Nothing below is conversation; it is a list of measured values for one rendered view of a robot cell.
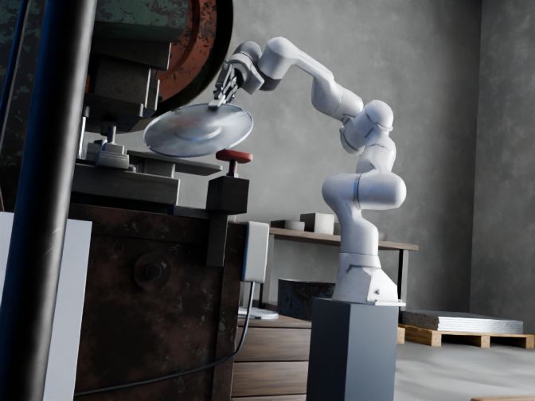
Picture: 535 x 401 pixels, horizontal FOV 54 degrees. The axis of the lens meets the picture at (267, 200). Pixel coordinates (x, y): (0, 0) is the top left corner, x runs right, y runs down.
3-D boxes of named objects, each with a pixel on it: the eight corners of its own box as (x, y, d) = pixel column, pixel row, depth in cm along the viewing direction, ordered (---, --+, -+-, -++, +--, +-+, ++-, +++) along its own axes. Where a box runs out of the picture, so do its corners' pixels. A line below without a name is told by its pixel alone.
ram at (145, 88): (150, 123, 145) (162, 21, 149) (164, 110, 132) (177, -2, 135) (84, 110, 138) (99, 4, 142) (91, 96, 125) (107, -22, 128)
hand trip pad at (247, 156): (240, 192, 114) (244, 157, 115) (251, 189, 109) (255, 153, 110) (210, 187, 112) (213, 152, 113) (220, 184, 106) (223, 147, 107)
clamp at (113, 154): (115, 177, 125) (120, 135, 126) (127, 169, 109) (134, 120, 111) (88, 173, 122) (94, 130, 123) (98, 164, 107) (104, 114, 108)
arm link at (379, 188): (363, 173, 181) (418, 173, 173) (343, 216, 163) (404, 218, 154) (358, 145, 176) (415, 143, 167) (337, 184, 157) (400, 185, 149)
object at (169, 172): (202, 217, 149) (207, 170, 151) (219, 215, 136) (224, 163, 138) (111, 206, 139) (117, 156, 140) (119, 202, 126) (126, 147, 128)
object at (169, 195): (138, 216, 157) (140, 196, 158) (177, 205, 116) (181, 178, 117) (27, 202, 145) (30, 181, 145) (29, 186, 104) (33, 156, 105)
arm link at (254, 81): (225, 53, 169) (220, 60, 165) (263, 52, 166) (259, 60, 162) (231, 89, 176) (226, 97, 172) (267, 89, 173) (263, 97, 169)
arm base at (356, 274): (373, 301, 173) (376, 258, 175) (415, 307, 157) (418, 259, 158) (318, 297, 162) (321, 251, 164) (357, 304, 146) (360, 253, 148)
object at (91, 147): (115, 174, 140) (117, 157, 141) (124, 167, 127) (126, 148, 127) (79, 169, 137) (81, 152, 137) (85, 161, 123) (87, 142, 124)
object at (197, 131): (274, 130, 135) (274, 128, 135) (171, 171, 124) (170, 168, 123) (220, 95, 156) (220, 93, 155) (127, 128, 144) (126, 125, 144)
